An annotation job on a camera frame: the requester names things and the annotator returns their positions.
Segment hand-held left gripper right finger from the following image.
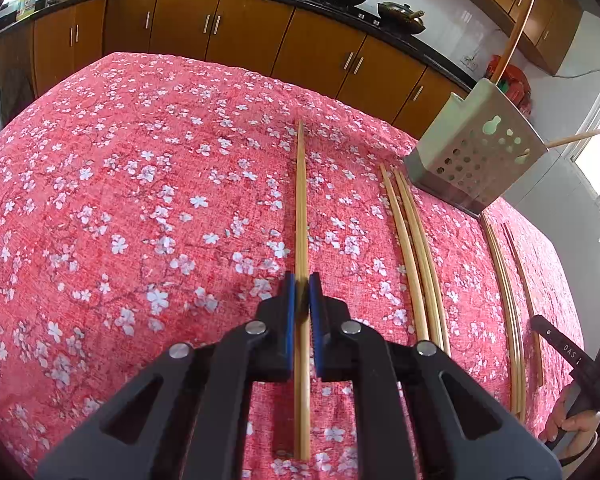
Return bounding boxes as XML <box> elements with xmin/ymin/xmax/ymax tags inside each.
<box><xmin>307</xmin><ymin>272</ymin><xmax>564</xmax><ymax>480</ymax></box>

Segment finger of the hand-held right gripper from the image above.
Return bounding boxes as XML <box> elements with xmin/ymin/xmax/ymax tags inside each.
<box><xmin>530</xmin><ymin>314</ymin><xmax>599</xmax><ymax>379</ymax></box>

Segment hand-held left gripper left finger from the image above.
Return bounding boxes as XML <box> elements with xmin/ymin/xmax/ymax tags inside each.
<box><xmin>34</xmin><ymin>272</ymin><xmax>297</xmax><ymax>480</ymax></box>

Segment bamboo chopstick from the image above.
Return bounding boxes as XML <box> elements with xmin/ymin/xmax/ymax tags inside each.
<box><xmin>394</xmin><ymin>169</ymin><xmax>452</xmax><ymax>357</ymax></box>
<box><xmin>480</xmin><ymin>212</ymin><xmax>522</xmax><ymax>423</ymax></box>
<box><xmin>379</xmin><ymin>164</ymin><xmax>431</xmax><ymax>343</ymax></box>
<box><xmin>490</xmin><ymin>0</ymin><xmax>541</xmax><ymax>86</ymax></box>
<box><xmin>294</xmin><ymin>119</ymin><xmax>312</xmax><ymax>462</ymax></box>
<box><xmin>502</xmin><ymin>224</ymin><xmax>545</xmax><ymax>387</ymax></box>
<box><xmin>546</xmin><ymin>126</ymin><xmax>600</xmax><ymax>151</ymax></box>
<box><xmin>484</xmin><ymin>213</ymin><xmax>527</xmax><ymax>420</ymax></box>

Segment perforated beige chopstick holder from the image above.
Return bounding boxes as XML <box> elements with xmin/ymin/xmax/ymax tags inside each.
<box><xmin>404</xmin><ymin>79</ymin><xmax>550</xmax><ymax>217</ymax></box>

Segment person's right hand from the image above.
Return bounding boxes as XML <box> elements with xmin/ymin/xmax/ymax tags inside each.
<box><xmin>539</xmin><ymin>385</ymin><xmax>600</xmax><ymax>461</ymax></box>

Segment red floral tablecloth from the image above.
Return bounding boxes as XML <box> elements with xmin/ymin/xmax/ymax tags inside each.
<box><xmin>0</xmin><ymin>51</ymin><xmax>587</xmax><ymax>480</ymax></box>

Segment red plastic bag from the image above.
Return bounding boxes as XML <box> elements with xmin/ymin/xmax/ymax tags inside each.
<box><xmin>487</xmin><ymin>54</ymin><xmax>534</xmax><ymax>117</ymax></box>

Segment gas stove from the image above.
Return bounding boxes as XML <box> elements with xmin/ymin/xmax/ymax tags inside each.
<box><xmin>320</xmin><ymin>0</ymin><xmax>426</xmax><ymax>36</ymax></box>

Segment wooden lower kitchen cabinets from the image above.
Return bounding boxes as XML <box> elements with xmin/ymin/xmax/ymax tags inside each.
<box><xmin>0</xmin><ymin>0</ymin><xmax>473</xmax><ymax>142</ymax></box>

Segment lidded dark wok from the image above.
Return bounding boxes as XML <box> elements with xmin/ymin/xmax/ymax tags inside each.
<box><xmin>377</xmin><ymin>1</ymin><xmax>427</xmax><ymax>35</ymax></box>

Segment wooden upper cabinets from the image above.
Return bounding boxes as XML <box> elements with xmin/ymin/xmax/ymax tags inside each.
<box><xmin>442</xmin><ymin>0</ymin><xmax>584</xmax><ymax>77</ymax></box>

